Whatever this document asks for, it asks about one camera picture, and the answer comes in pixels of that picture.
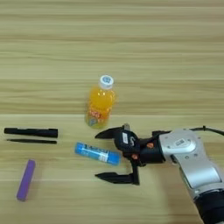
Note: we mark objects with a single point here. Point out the thin black stick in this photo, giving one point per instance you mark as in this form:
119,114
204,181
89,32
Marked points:
32,141

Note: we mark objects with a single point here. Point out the small black box white label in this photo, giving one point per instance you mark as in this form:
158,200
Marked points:
125,141

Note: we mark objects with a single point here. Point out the black marker pen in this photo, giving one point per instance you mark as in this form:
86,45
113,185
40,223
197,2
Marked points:
32,131

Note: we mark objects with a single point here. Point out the blue glue stick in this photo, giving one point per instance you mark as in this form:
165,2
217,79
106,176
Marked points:
96,153

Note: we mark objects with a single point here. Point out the purple rectangular block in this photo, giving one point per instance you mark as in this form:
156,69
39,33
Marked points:
26,179

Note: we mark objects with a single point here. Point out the orange juice bottle white cap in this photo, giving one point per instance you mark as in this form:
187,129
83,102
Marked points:
100,102

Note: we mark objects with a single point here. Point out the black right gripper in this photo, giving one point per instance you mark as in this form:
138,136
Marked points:
150,151

